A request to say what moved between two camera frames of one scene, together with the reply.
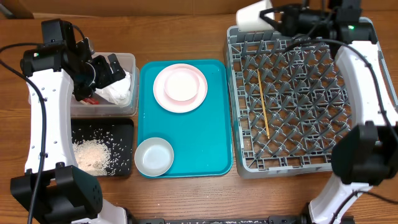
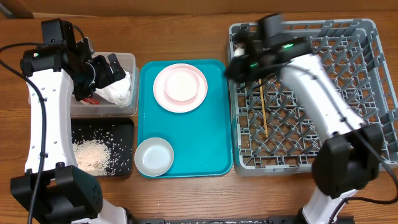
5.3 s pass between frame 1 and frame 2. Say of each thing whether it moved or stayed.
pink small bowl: stayed
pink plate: stayed
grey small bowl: stayed
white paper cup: moved
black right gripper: moved
